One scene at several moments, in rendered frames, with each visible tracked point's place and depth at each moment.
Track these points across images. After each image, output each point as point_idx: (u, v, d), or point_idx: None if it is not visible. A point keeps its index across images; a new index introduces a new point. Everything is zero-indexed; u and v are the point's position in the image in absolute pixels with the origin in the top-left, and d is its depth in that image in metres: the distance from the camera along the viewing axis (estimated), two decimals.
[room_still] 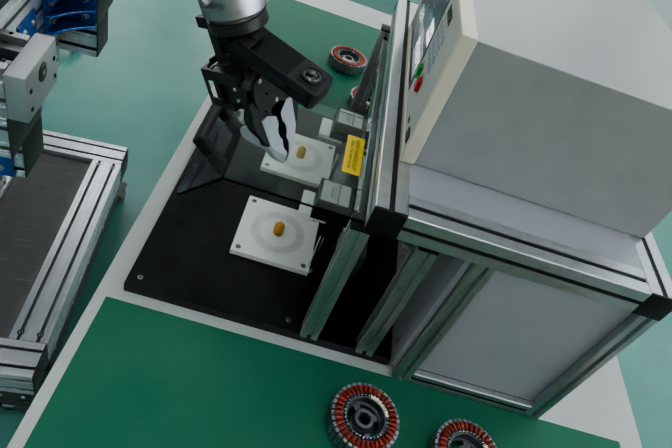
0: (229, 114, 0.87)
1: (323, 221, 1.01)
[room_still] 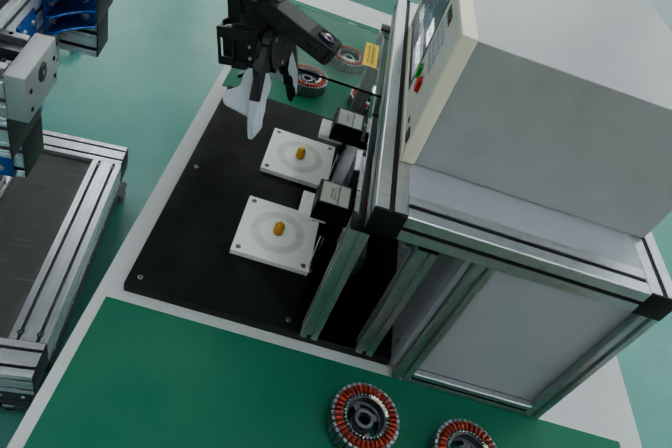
0: None
1: (323, 221, 1.01)
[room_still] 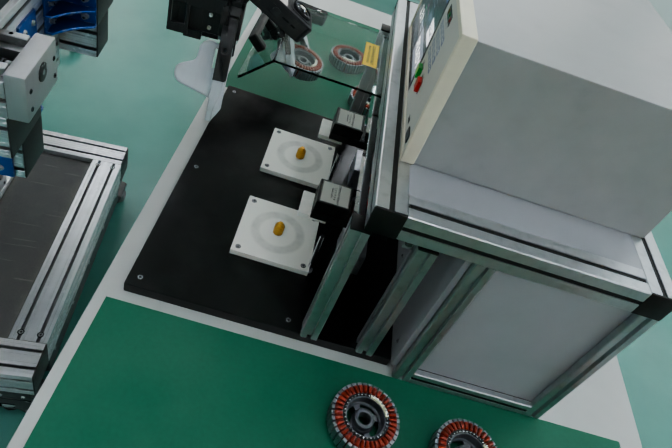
0: (273, 24, 1.11)
1: (323, 221, 1.01)
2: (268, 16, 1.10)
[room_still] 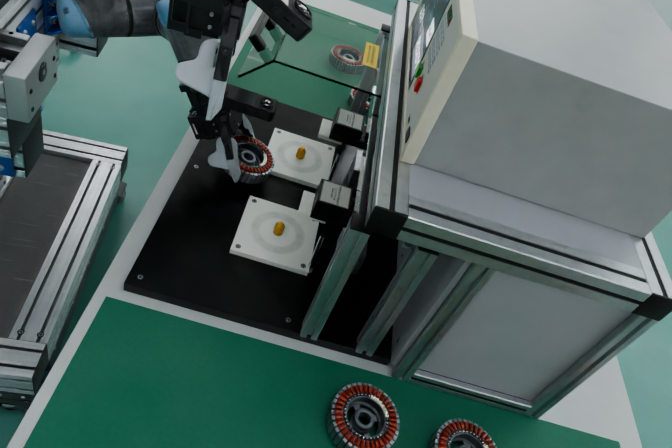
0: (273, 24, 1.11)
1: (323, 221, 1.01)
2: (268, 16, 1.10)
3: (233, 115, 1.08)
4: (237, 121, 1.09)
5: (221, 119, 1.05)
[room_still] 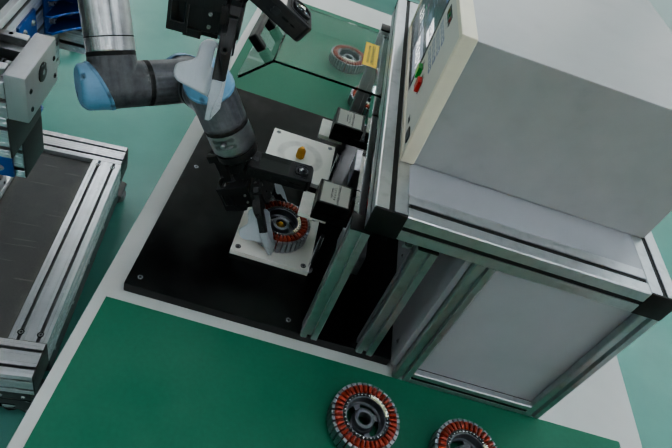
0: (273, 24, 1.11)
1: (323, 221, 1.01)
2: (268, 16, 1.10)
3: (265, 184, 0.99)
4: (269, 190, 1.01)
5: (253, 190, 0.97)
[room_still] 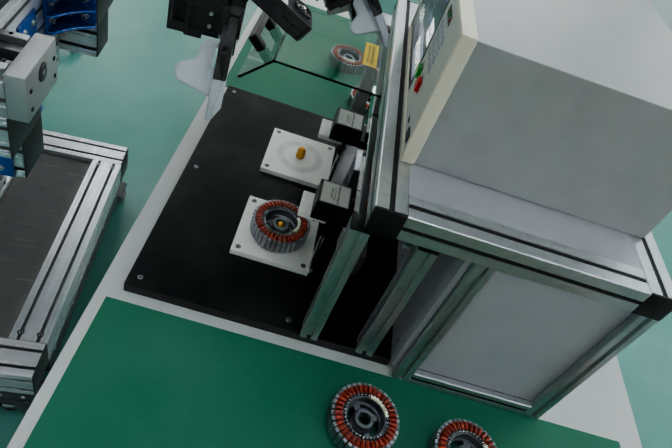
0: (273, 24, 1.11)
1: (323, 221, 1.01)
2: (268, 16, 1.10)
3: None
4: None
5: None
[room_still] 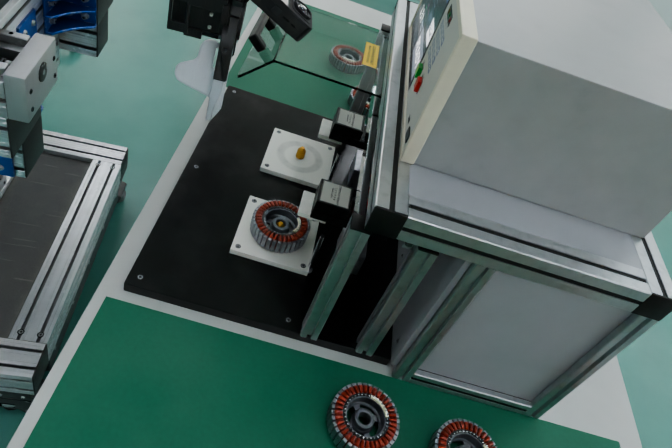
0: (273, 24, 1.11)
1: (323, 221, 1.01)
2: (268, 16, 1.10)
3: None
4: None
5: None
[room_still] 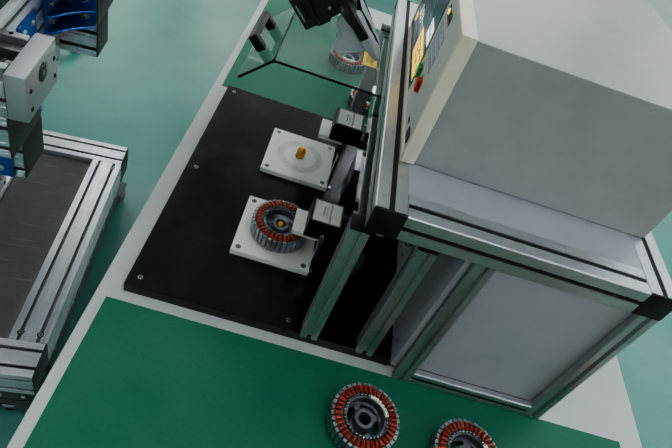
0: (273, 24, 1.11)
1: (316, 239, 1.04)
2: (268, 16, 1.10)
3: None
4: None
5: None
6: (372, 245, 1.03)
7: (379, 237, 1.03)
